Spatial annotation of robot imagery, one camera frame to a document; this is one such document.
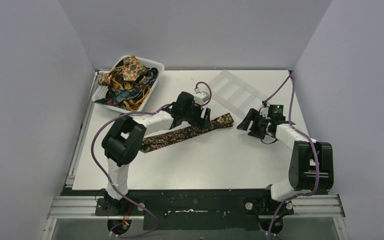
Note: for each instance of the orange paisley tie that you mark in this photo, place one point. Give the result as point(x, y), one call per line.
point(129, 69)

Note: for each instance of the yellow striped tie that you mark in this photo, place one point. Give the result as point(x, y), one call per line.
point(130, 96)

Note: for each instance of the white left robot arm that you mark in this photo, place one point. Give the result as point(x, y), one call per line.
point(124, 139)

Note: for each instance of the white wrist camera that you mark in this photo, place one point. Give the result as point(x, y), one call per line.
point(264, 109)
point(201, 97)

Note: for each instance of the white plastic basket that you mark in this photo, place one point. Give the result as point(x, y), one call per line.
point(100, 92)

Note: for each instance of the brown floral tie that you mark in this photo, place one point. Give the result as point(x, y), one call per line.
point(159, 141)

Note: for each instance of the dark blue patterned tie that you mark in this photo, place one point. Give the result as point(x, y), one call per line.
point(151, 74)

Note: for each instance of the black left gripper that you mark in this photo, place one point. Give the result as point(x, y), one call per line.
point(198, 116)

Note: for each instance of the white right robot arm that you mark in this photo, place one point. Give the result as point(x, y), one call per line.
point(311, 167)

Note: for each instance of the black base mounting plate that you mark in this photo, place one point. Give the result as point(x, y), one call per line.
point(214, 209)

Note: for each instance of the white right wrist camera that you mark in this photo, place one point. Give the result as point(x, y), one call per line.
point(264, 109)

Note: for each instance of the clear compartment tray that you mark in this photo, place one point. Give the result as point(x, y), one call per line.
point(234, 94)

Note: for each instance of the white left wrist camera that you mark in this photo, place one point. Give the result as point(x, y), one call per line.
point(201, 97)

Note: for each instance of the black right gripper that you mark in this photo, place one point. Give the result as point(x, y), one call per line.
point(252, 115)

